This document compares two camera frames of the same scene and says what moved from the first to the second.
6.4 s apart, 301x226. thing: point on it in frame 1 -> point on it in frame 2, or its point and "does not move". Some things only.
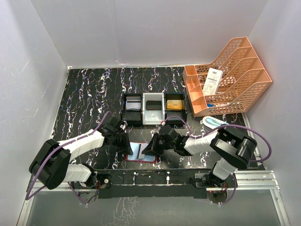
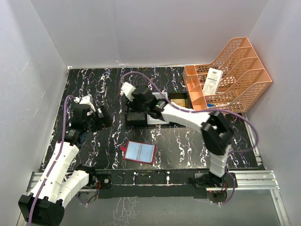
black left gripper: [125, 148] -> [106, 120]
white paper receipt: [212, 82] does not move
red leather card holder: [134, 147] does not move
